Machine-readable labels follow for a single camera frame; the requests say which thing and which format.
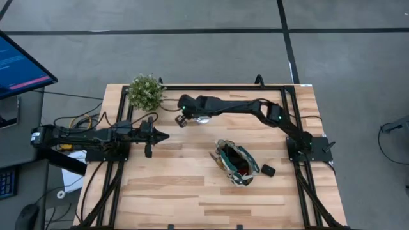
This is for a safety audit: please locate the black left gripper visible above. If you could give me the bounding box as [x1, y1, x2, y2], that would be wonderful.
[137, 116, 171, 160]

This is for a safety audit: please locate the beige green gardening bag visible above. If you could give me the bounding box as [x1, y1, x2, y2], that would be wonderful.
[214, 139, 261, 188]

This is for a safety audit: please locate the red gardening glove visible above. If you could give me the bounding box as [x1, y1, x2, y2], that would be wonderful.
[236, 165, 253, 177]

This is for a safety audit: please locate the green potted plant black pot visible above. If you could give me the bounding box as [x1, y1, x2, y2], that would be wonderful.
[127, 72, 167, 112]

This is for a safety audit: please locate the white paper sheet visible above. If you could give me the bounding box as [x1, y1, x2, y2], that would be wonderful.
[60, 151, 88, 194]

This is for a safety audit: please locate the small black case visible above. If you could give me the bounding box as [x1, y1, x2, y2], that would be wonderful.
[260, 164, 277, 178]

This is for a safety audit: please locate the grey desk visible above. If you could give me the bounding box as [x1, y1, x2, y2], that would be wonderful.
[0, 88, 45, 170]

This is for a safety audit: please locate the silver monitor stand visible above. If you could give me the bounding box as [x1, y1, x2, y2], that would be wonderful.
[0, 95, 20, 129]

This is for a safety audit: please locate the black computer mouse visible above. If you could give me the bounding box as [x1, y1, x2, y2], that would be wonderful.
[14, 203, 41, 230]

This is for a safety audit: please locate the blue lit computer monitor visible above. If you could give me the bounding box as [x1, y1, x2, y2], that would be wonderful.
[0, 30, 59, 100]

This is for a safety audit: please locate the black keyboard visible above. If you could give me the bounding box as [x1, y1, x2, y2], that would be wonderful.
[0, 167, 19, 201]

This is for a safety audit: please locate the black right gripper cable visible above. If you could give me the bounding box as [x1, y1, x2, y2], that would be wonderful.
[158, 97, 181, 113]

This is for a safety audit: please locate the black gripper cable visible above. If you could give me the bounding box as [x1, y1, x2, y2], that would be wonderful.
[158, 97, 181, 113]
[126, 111, 160, 126]

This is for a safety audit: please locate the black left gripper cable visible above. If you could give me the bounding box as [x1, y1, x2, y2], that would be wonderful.
[126, 111, 160, 126]

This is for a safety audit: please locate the black aluminium table frame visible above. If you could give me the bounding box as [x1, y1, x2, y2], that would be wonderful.
[72, 73, 352, 230]

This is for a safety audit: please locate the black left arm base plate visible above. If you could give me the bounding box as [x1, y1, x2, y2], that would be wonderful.
[84, 137, 132, 162]

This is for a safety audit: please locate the black cable bundle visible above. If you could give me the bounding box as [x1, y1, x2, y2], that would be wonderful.
[52, 102, 111, 132]

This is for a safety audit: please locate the yellow cable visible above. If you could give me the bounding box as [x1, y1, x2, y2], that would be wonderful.
[59, 113, 93, 153]

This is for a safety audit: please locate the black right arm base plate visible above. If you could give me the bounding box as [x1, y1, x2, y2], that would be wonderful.
[286, 135, 334, 162]

